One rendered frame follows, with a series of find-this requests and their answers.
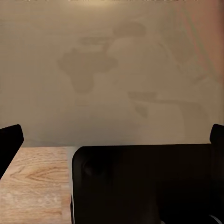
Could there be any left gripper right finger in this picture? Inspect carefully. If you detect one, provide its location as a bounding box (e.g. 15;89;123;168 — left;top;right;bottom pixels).
210;124;224;160

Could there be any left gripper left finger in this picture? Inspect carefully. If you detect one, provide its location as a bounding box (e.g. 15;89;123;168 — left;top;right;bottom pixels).
0;124;24;179

